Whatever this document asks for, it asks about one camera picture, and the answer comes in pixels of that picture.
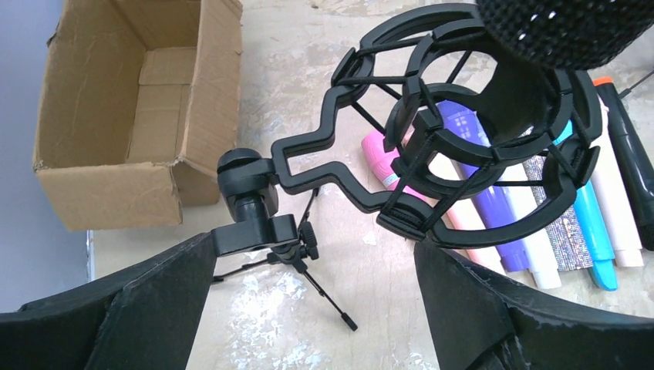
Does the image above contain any purple toy microphone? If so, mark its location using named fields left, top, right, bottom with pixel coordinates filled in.
left=437, top=100, right=529, bottom=272

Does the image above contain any black tripod microphone stand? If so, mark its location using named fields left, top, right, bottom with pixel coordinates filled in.
left=210, top=2, right=604, bottom=333

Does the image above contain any black small tripod stand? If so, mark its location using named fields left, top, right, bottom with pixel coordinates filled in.
left=619, top=70, right=654, bottom=99

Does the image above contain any brown cardboard box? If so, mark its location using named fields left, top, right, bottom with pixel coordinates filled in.
left=33, top=1, right=243, bottom=230

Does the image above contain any black glitter microphone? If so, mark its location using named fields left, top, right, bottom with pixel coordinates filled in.
left=477, top=1, right=653, bottom=71

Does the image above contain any beige microphone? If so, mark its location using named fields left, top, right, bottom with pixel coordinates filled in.
left=592, top=101, right=644, bottom=267
left=429, top=154, right=506, bottom=275

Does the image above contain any teal toy microphone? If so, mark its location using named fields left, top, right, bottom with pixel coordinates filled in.
left=551, top=119, right=619, bottom=293

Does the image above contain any silver rhinestone microphone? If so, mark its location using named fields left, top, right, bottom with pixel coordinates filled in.
left=523, top=156, right=593, bottom=271

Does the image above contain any pink toy microphone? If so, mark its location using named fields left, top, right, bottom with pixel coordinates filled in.
left=361, top=130, right=400, bottom=191

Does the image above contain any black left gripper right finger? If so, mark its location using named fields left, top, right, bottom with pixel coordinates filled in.
left=413, top=240, right=653, bottom=369

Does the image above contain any white toy microphone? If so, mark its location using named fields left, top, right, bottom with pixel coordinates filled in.
left=502, top=186, right=562, bottom=289

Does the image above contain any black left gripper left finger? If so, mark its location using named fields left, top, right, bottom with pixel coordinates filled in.
left=1, top=234, right=216, bottom=369

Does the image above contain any plain black microphone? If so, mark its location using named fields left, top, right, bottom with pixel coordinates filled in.
left=594, top=77, right=653, bottom=251

